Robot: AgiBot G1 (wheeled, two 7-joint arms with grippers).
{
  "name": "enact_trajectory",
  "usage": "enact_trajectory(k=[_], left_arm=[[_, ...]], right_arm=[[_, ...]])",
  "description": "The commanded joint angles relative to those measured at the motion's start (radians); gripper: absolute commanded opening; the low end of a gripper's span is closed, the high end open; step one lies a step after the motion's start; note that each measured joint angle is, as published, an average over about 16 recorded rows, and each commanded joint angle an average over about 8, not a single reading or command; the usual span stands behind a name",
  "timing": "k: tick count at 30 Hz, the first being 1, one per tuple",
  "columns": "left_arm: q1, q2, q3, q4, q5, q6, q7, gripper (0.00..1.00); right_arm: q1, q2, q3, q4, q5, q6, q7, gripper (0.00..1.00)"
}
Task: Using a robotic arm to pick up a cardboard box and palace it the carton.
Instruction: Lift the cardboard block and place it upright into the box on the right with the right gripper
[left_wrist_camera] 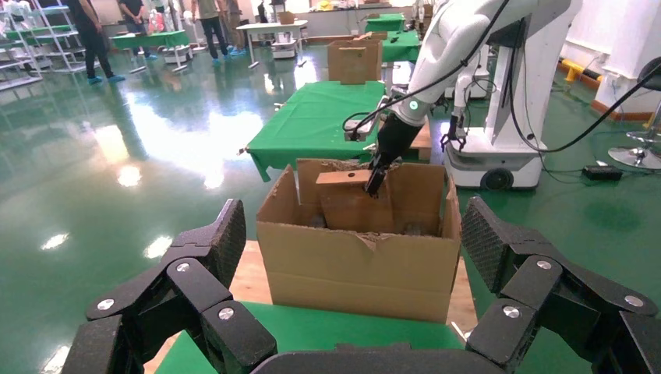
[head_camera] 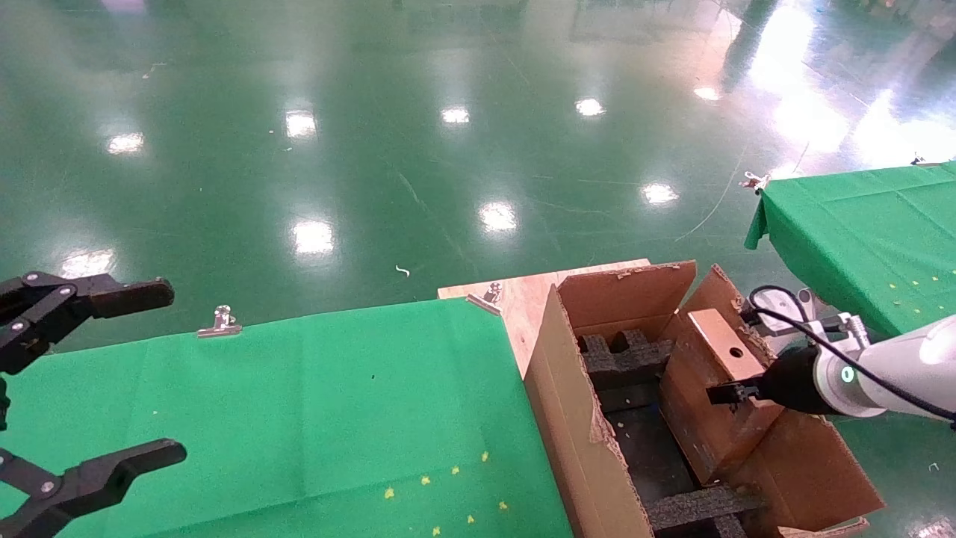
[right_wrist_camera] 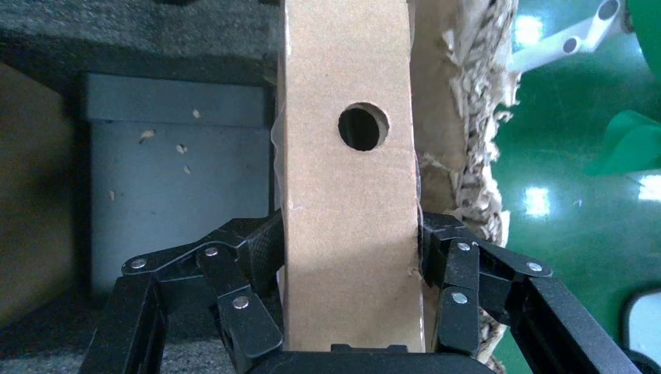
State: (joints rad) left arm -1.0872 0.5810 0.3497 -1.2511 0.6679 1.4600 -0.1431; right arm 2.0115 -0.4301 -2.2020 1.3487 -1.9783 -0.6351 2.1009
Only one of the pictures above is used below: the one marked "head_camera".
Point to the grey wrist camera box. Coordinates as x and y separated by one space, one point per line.
784 306

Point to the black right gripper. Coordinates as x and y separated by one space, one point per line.
792 381

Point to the small brown cardboard box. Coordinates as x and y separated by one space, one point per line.
717 418

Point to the black foam insert strip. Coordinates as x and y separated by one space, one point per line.
694 508

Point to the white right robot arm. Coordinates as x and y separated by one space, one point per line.
904 359

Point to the silver metal binder clip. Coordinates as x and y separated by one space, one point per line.
916 159
219 323
485 299
754 181

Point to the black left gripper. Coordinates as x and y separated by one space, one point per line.
3 407

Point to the grey metal camera bracket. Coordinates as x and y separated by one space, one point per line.
840 325

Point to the large open brown carton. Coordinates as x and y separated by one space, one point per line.
567 388

